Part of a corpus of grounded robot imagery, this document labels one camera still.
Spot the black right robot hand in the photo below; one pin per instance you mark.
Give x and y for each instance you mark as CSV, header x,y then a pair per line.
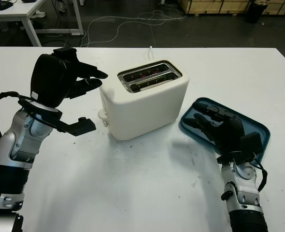
x,y
227,135

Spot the black computer mouse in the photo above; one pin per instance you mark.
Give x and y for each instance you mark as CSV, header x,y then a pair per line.
x,y
4,5

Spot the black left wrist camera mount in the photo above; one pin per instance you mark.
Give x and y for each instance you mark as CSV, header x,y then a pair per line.
x,y
82,125

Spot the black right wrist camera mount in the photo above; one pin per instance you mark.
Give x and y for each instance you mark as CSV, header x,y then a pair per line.
x,y
251,145

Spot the black handheld device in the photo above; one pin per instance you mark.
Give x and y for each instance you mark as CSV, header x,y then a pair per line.
x,y
29,1

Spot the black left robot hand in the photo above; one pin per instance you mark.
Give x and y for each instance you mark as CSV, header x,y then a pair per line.
x,y
50,79

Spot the white office desk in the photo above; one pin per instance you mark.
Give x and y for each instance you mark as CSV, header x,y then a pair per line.
x,y
24,9

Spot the cream white two-slot toaster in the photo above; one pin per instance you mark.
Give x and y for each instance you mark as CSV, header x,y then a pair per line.
x,y
145,108

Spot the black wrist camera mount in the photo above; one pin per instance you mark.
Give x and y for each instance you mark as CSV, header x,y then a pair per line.
x,y
251,145
82,125

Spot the dark blue plastic tray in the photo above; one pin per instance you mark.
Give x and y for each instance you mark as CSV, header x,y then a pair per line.
x,y
253,125

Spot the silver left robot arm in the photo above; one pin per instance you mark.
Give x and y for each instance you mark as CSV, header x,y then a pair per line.
x,y
17,149

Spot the black trash bin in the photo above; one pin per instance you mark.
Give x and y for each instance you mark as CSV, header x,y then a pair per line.
x,y
256,12

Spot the white sneaker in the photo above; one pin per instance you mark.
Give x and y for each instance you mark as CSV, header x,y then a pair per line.
x,y
38,14

